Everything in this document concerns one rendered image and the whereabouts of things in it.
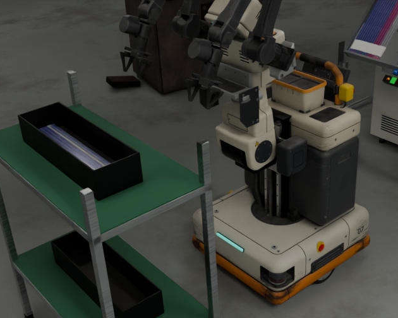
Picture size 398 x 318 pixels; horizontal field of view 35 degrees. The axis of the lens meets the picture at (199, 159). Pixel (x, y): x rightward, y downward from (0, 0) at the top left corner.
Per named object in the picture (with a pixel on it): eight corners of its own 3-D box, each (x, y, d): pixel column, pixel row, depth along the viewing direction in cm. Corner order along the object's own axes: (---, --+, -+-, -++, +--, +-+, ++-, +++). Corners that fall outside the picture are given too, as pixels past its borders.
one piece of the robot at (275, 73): (287, 66, 245) (284, 40, 239) (297, 69, 242) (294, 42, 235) (269, 76, 241) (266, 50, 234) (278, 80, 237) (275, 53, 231)
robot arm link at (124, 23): (160, 10, 242) (147, 6, 248) (136, 3, 234) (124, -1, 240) (151, 40, 244) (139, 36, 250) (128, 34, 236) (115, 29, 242)
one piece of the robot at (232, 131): (249, 132, 303) (232, 12, 269) (308, 159, 276) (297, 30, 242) (209, 157, 291) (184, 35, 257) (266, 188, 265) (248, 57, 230)
